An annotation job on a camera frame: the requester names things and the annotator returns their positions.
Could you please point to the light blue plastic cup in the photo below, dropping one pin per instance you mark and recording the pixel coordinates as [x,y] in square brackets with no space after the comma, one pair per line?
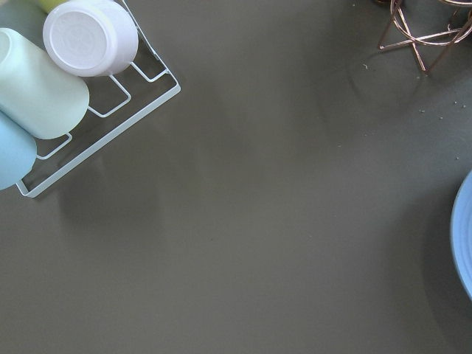
[18,152]

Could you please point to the white plastic cup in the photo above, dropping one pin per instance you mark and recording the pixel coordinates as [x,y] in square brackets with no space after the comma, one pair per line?
[91,38]

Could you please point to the yellow plastic cup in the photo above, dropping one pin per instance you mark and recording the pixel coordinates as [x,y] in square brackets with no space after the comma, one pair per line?
[48,5]

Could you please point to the copper wire bottle rack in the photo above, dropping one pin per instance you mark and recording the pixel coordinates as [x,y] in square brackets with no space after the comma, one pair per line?
[457,29]

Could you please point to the blue plate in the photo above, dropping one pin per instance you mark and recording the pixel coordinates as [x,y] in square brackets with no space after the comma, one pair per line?
[460,230]

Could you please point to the pale green plastic cup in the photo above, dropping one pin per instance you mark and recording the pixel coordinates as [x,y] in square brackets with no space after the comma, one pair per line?
[42,98]

